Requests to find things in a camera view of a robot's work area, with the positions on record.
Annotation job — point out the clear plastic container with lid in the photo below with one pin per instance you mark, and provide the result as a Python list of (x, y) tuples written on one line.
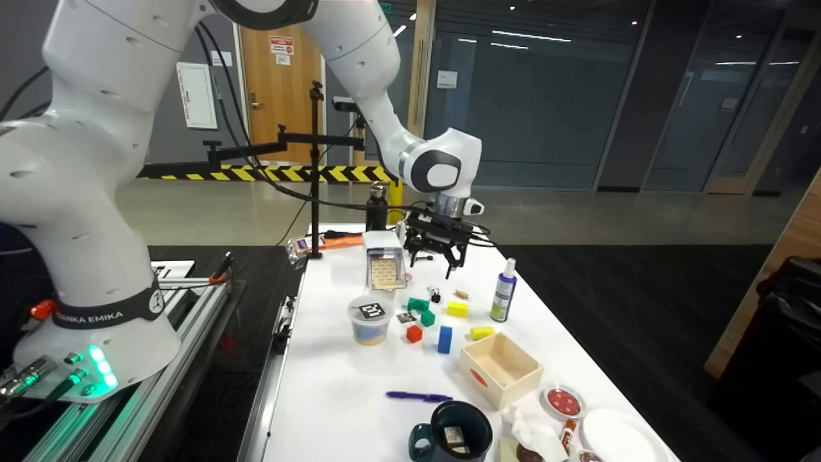
[(370, 321)]

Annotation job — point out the white wall panel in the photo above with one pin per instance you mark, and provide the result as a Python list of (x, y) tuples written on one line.
[(197, 96)]

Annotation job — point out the white paper sign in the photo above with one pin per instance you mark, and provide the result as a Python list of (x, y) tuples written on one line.
[(447, 79)]

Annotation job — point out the dark teal mug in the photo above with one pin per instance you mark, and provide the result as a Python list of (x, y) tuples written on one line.
[(426, 443)]

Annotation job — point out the yellow black striped barrier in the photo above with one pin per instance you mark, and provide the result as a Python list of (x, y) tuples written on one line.
[(256, 173)]

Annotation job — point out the small dark card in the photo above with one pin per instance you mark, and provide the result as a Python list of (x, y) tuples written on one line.
[(406, 317)]

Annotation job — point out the white spray bottle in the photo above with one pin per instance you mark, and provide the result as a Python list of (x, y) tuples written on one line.
[(504, 295)]

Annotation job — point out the wooden door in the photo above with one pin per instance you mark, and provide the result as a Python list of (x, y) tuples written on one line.
[(279, 109)]

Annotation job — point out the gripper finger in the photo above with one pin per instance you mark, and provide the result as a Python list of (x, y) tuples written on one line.
[(409, 249), (457, 255)]

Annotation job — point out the wooden box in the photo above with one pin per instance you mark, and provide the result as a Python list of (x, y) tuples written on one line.
[(500, 375)]

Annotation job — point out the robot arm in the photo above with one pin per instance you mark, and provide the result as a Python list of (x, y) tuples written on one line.
[(96, 160)]

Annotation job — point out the small black white object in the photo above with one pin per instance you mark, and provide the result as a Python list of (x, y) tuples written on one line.
[(435, 294)]

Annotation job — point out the white paper plate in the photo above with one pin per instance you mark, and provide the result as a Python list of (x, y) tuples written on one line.
[(619, 439)]

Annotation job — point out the yellow rectangular block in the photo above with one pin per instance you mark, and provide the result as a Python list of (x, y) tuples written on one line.
[(457, 310)]

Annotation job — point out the black trash bag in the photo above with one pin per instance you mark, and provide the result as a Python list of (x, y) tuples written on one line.
[(792, 308)]

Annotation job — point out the green cube block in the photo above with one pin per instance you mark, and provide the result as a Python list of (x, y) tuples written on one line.
[(428, 319)]

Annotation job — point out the yellow cylinder block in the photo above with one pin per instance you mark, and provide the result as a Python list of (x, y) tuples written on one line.
[(481, 333)]

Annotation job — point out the brown round cookie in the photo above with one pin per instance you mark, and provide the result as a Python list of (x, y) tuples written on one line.
[(529, 454)]

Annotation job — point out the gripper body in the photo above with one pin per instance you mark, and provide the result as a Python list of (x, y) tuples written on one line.
[(442, 231)]

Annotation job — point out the purple pen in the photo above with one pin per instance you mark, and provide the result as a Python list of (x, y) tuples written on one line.
[(417, 396)]

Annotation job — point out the camera on mount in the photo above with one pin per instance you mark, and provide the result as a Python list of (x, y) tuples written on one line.
[(315, 167)]

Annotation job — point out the blue rectangular block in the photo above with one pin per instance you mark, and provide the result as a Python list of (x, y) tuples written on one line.
[(444, 340)]

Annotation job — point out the yellow bollard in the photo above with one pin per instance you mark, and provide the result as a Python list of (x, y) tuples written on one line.
[(395, 202)]

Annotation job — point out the small metal cube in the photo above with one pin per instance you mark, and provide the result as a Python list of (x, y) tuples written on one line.
[(455, 437)]

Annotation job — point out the small brown object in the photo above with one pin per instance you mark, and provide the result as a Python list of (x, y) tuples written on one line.
[(460, 294)]

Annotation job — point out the red cube block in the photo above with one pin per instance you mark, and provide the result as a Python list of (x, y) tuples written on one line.
[(414, 333)]

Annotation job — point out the clear box with cards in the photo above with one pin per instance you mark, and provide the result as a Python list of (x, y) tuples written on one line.
[(385, 263)]

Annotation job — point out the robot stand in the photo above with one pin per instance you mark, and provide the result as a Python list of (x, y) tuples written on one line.
[(211, 385)]

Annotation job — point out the black water bottle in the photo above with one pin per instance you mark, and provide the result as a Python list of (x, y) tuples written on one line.
[(376, 208)]

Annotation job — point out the green arch block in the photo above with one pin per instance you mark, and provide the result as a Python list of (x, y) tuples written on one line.
[(418, 303)]

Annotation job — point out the round tin with red inside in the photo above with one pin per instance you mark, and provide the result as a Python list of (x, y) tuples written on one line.
[(563, 402)]

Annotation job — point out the orange round button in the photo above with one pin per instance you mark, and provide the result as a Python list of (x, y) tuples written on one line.
[(42, 310)]

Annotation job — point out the crumpled white tissue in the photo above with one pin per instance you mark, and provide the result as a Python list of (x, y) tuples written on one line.
[(535, 433)]

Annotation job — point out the black clamp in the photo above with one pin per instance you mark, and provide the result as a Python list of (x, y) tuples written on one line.
[(283, 327)]

